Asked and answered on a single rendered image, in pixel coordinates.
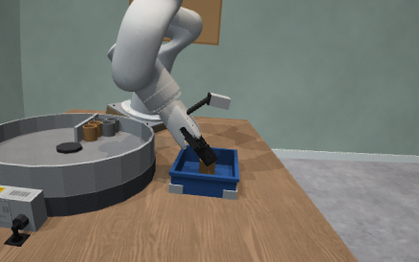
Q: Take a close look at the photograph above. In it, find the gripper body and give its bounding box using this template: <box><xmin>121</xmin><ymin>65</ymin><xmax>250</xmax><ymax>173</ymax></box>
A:
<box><xmin>153</xmin><ymin>92</ymin><xmax>201</xmax><ymax>149</ymax></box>

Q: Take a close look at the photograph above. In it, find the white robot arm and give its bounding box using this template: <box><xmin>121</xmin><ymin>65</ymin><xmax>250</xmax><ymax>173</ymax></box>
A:
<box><xmin>107</xmin><ymin>0</ymin><xmax>231</xmax><ymax>122</ymax></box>

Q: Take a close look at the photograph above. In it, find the bronze bushing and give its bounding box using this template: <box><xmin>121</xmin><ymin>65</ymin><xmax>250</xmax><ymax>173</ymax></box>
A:
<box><xmin>82</xmin><ymin>124</ymin><xmax>98</xmax><ymax>142</ymax></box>
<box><xmin>199</xmin><ymin>159</ymin><xmax>215</xmax><ymax>175</ymax></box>
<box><xmin>88</xmin><ymin>121</ymin><xmax>102</xmax><ymax>137</ymax></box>

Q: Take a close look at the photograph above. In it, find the blue shallow tray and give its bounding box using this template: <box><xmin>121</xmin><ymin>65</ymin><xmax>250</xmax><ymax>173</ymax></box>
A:
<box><xmin>168</xmin><ymin>145</ymin><xmax>239</xmax><ymax>200</ymax></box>

